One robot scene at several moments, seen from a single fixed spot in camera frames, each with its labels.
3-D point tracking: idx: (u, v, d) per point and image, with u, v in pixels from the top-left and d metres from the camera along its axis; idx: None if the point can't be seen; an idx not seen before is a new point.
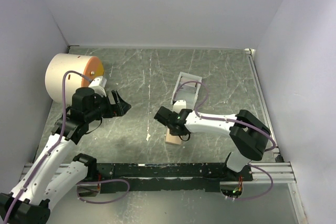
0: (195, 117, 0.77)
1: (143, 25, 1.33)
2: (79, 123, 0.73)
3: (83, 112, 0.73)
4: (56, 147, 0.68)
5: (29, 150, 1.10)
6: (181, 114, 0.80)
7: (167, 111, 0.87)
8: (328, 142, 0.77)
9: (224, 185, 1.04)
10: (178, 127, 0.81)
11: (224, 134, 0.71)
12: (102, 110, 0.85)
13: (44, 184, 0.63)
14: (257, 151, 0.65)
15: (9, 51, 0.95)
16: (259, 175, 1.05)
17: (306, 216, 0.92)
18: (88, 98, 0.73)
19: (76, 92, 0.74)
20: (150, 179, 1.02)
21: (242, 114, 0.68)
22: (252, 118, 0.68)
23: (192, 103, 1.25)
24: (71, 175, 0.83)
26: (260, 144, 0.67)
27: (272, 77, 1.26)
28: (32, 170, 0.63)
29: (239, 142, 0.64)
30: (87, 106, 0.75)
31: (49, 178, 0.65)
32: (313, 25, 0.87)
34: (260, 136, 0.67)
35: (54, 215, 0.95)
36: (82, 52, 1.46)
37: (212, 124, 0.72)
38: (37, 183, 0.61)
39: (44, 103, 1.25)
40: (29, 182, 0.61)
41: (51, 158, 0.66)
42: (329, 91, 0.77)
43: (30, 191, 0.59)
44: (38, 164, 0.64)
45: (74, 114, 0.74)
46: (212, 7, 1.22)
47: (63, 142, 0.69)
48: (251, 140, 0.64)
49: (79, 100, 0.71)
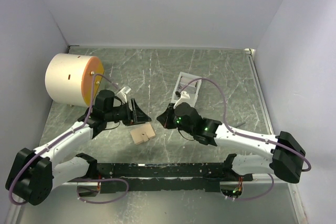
0: (226, 131, 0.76)
1: (143, 25, 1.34)
2: (98, 119, 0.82)
3: (103, 110, 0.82)
4: (81, 127, 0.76)
5: (29, 150, 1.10)
6: (208, 124, 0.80)
7: (195, 116, 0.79)
8: (328, 142, 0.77)
9: (224, 185, 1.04)
10: (205, 139, 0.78)
11: (261, 154, 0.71)
12: (122, 117, 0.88)
13: (61, 154, 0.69)
14: (296, 176, 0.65)
15: (9, 52, 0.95)
16: (259, 176, 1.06)
17: (306, 216, 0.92)
18: (109, 99, 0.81)
19: (100, 93, 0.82)
20: (150, 179, 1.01)
21: (283, 136, 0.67)
22: (293, 141, 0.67)
23: (192, 103, 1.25)
24: (75, 166, 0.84)
26: (297, 167, 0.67)
27: (272, 77, 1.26)
28: (58, 138, 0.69)
29: (280, 166, 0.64)
30: (108, 107, 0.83)
31: (65, 151, 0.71)
32: (313, 25, 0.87)
34: (297, 159, 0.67)
35: (54, 215, 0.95)
36: (82, 52, 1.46)
37: (251, 143, 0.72)
38: (59, 149, 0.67)
39: (44, 103, 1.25)
40: (51, 146, 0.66)
41: (75, 135, 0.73)
42: (329, 91, 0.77)
43: (51, 153, 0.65)
44: (64, 135, 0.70)
45: (96, 113, 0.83)
46: (212, 7, 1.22)
47: (86, 127, 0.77)
48: (291, 164, 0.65)
49: (101, 100, 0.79)
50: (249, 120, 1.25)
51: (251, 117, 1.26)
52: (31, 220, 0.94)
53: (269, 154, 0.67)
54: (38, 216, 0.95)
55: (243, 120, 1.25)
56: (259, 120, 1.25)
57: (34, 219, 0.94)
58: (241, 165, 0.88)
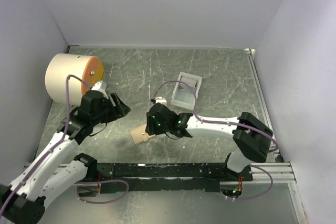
0: (195, 120, 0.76)
1: (143, 25, 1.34)
2: (83, 124, 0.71)
3: (90, 114, 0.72)
4: (59, 144, 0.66)
5: (29, 150, 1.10)
6: (182, 117, 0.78)
7: (166, 110, 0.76)
8: (328, 143, 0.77)
9: (224, 185, 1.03)
10: (179, 131, 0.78)
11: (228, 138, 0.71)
12: (106, 113, 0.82)
13: (43, 180, 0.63)
14: (260, 153, 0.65)
15: (9, 52, 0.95)
16: (259, 176, 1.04)
17: (306, 216, 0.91)
18: (96, 100, 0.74)
19: (86, 94, 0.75)
20: (150, 179, 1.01)
21: (243, 116, 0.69)
22: (253, 120, 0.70)
23: (192, 103, 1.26)
24: (71, 175, 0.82)
26: (263, 145, 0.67)
27: (272, 77, 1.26)
28: (34, 166, 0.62)
29: (241, 144, 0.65)
30: (95, 108, 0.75)
31: (49, 173, 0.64)
32: (313, 25, 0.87)
34: (262, 138, 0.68)
35: (54, 215, 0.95)
36: (82, 52, 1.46)
37: (214, 128, 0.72)
38: (36, 178, 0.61)
39: (44, 103, 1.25)
40: (28, 177, 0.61)
41: (53, 155, 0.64)
42: (329, 91, 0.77)
43: (28, 186, 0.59)
44: (40, 161, 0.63)
45: (81, 115, 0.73)
46: (211, 8, 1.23)
47: (67, 141, 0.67)
48: (253, 142, 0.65)
49: (87, 101, 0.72)
50: None
51: None
52: None
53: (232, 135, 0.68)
54: None
55: None
56: None
57: None
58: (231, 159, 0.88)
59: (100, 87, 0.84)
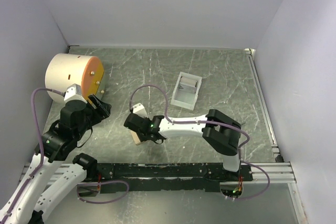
0: (167, 123, 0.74)
1: (143, 25, 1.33)
2: (65, 139, 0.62)
3: (71, 127, 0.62)
4: (39, 169, 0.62)
5: (29, 150, 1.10)
6: (155, 120, 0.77)
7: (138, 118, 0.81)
8: (328, 143, 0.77)
9: (224, 185, 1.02)
10: (153, 135, 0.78)
11: (199, 136, 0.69)
12: (88, 119, 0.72)
13: (30, 206, 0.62)
14: (232, 148, 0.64)
15: (9, 52, 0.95)
16: (259, 176, 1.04)
17: (306, 216, 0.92)
18: (77, 112, 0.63)
19: (66, 106, 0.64)
20: (150, 179, 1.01)
21: (210, 113, 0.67)
22: (221, 115, 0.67)
23: (192, 103, 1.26)
24: (67, 182, 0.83)
26: (233, 139, 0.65)
27: (272, 77, 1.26)
28: (17, 194, 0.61)
29: (212, 142, 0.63)
30: (77, 120, 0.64)
31: (35, 198, 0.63)
32: (313, 25, 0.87)
34: (233, 131, 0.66)
35: (54, 215, 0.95)
36: (82, 52, 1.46)
37: (186, 127, 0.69)
38: (21, 208, 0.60)
39: (44, 103, 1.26)
40: (13, 206, 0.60)
41: (35, 181, 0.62)
42: (329, 91, 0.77)
43: (14, 216, 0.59)
44: (21, 189, 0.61)
45: (62, 129, 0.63)
46: (211, 8, 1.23)
47: (47, 164, 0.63)
48: (223, 137, 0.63)
49: (66, 115, 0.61)
50: (249, 120, 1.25)
51: (251, 117, 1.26)
52: None
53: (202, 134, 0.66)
54: None
55: (243, 120, 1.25)
56: (259, 120, 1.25)
57: None
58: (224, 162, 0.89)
59: (76, 92, 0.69)
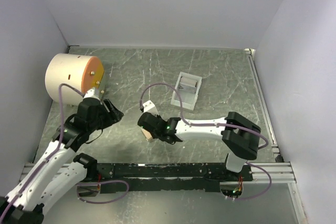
0: (184, 125, 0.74)
1: (143, 25, 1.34)
2: (80, 131, 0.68)
3: (86, 121, 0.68)
4: (54, 153, 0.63)
5: (29, 150, 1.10)
6: (170, 123, 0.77)
7: (154, 119, 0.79)
8: (328, 142, 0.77)
9: (224, 185, 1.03)
10: (169, 137, 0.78)
11: (217, 138, 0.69)
12: (101, 119, 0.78)
13: (39, 191, 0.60)
14: (251, 151, 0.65)
15: (9, 52, 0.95)
16: (259, 176, 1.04)
17: (306, 216, 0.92)
18: (94, 107, 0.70)
19: (83, 101, 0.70)
20: (150, 178, 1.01)
21: (230, 116, 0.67)
22: (241, 118, 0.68)
23: (192, 103, 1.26)
24: (69, 178, 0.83)
26: (252, 142, 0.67)
27: (272, 77, 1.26)
28: (30, 176, 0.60)
29: (232, 145, 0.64)
30: (92, 116, 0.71)
31: (45, 183, 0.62)
32: (313, 25, 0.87)
34: (251, 135, 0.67)
35: (53, 215, 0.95)
36: (82, 52, 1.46)
37: (203, 130, 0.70)
38: (32, 189, 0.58)
39: (44, 103, 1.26)
40: (24, 188, 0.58)
41: (50, 164, 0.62)
42: (329, 91, 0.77)
43: (24, 198, 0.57)
44: (35, 171, 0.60)
45: (77, 123, 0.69)
46: (211, 8, 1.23)
47: (63, 150, 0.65)
48: (243, 141, 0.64)
49: (84, 108, 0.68)
50: None
51: (251, 117, 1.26)
52: None
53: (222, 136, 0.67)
54: None
55: None
56: (259, 120, 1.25)
57: None
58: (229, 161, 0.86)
59: (94, 93, 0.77)
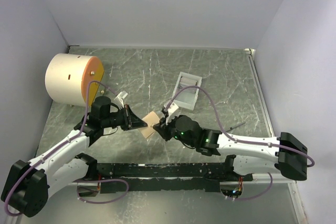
0: (228, 140, 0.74)
1: (143, 25, 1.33)
2: (95, 128, 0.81)
3: (99, 118, 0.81)
4: (76, 137, 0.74)
5: (29, 150, 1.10)
6: (208, 134, 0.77)
7: (197, 128, 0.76)
8: (328, 142, 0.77)
9: (224, 185, 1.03)
10: (207, 150, 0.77)
11: (264, 157, 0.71)
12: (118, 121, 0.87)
13: (56, 165, 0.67)
14: (304, 173, 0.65)
15: (9, 51, 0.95)
16: (259, 176, 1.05)
17: (306, 216, 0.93)
18: (105, 106, 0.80)
19: (96, 100, 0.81)
20: (150, 179, 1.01)
21: (284, 137, 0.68)
22: (294, 140, 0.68)
23: (193, 103, 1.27)
24: (72, 170, 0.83)
26: (303, 164, 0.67)
27: (271, 77, 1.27)
28: (54, 148, 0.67)
29: (286, 168, 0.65)
30: (105, 114, 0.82)
31: (62, 160, 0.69)
32: (312, 25, 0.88)
34: (301, 157, 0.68)
35: (53, 215, 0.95)
36: (82, 52, 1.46)
37: (254, 148, 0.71)
38: (54, 160, 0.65)
39: (44, 103, 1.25)
40: (46, 157, 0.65)
41: (71, 145, 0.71)
42: (329, 90, 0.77)
43: (46, 164, 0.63)
44: (60, 145, 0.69)
45: (92, 119, 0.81)
46: (211, 8, 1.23)
47: (83, 136, 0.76)
48: (296, 164, 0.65)
49: (96, 108, 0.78)
50: (249, 120, 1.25)
51: (251, 117, 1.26)
52: (31, 220, 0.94)
53: (274, 157, 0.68)
54: (38, 216, 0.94)
55: (243, 120, 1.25)
56: (259, 120, 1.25)
57: (34, 219, 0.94)
58: (242, 166, 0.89)
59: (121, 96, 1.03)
